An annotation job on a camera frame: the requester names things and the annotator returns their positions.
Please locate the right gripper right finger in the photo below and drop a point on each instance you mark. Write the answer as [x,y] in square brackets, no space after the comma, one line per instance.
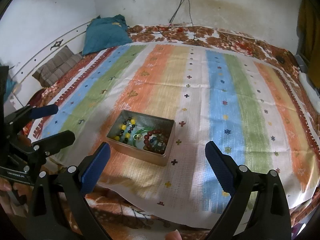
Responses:
[270,217]

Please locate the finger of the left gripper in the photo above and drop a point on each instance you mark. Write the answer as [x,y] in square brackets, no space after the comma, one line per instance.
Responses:
[53,144]
[24,115]

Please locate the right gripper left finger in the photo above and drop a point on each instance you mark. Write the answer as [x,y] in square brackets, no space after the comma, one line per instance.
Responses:
[48,219]

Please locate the green jade bangle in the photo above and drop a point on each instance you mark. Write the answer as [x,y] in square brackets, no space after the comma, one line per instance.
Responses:
[138,137]

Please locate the silver metal tin box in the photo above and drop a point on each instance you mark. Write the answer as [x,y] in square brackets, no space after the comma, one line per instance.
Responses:
[144,137]

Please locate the operator's hand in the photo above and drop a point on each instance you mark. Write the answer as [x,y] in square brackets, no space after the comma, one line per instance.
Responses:
[174,235]

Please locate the floral brown bedsheet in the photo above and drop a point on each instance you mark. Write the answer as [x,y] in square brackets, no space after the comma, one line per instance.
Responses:
[120,218]

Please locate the grey striped cushion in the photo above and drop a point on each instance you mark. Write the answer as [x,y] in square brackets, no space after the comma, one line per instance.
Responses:
[50,72]

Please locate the teal quilted pillow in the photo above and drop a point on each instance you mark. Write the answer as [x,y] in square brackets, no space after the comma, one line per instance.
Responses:
[103,33]

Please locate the striped colourful mat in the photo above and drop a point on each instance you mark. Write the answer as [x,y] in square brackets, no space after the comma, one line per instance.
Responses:
[245,106]

